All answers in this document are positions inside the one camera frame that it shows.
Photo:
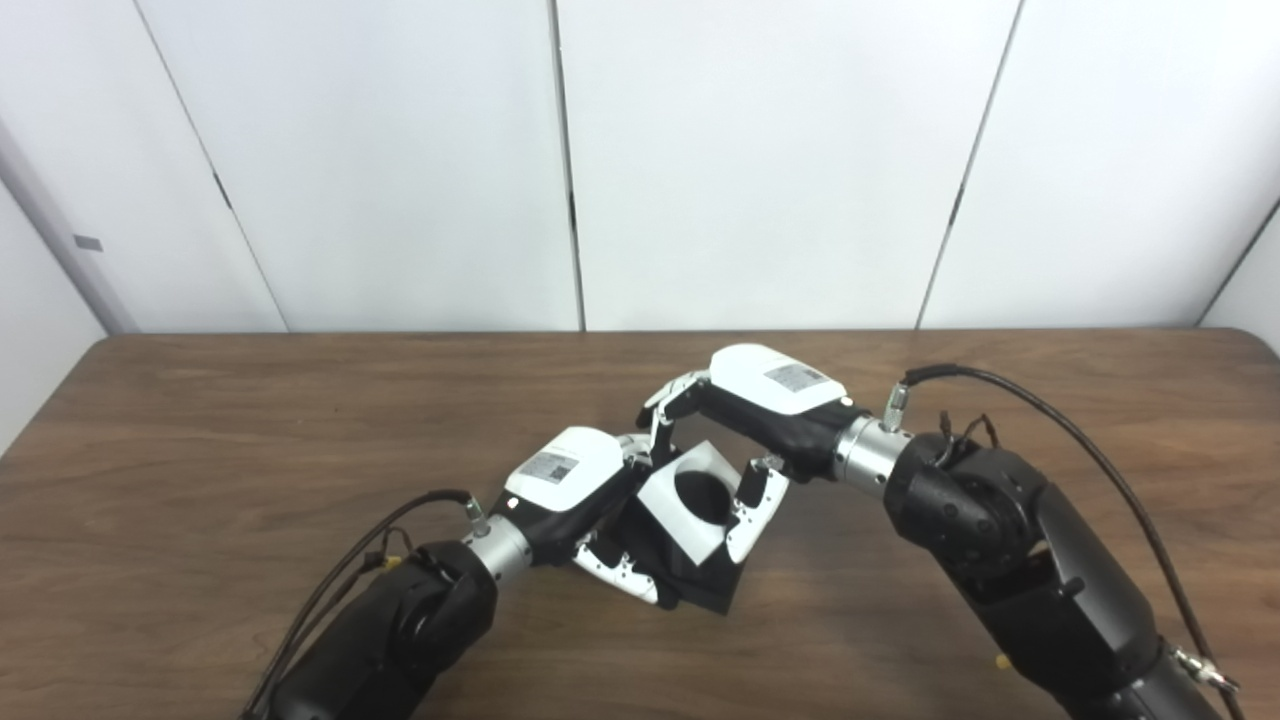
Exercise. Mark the white square piece with hole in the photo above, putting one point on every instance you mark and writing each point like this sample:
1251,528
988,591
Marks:
665,510

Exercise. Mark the small gray tag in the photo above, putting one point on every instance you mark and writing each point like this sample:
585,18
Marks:
88,243

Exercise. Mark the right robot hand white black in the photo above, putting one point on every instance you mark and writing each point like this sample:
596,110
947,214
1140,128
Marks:
770,395

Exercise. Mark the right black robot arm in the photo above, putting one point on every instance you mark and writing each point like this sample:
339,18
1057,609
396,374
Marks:
1030,560

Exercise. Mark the gray wall post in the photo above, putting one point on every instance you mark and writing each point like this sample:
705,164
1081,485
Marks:
60,240

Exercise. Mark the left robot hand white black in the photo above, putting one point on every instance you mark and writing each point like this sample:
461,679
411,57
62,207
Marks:
560,480

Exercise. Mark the black peg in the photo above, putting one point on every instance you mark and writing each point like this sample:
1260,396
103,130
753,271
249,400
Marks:
705,585

